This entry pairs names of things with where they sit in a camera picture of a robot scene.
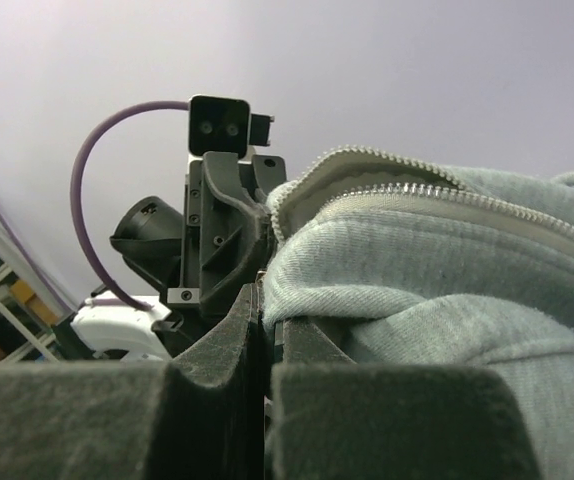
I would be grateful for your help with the white background shelving unit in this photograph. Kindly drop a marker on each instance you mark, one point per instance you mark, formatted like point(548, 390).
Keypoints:
point(25, 332)

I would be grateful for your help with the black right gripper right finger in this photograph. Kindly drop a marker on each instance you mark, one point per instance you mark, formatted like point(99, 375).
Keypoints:
point(336, 419)

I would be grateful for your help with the grey zip-up jacket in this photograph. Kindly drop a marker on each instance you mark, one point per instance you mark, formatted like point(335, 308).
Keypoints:
point(408, 262)

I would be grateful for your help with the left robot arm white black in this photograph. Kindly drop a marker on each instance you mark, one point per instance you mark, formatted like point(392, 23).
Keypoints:
point(169, 271)

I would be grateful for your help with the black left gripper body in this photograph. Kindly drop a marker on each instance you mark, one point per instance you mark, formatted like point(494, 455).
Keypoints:
point(227, 237)

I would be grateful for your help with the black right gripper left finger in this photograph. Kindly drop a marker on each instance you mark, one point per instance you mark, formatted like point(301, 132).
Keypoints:
point(197, 416)

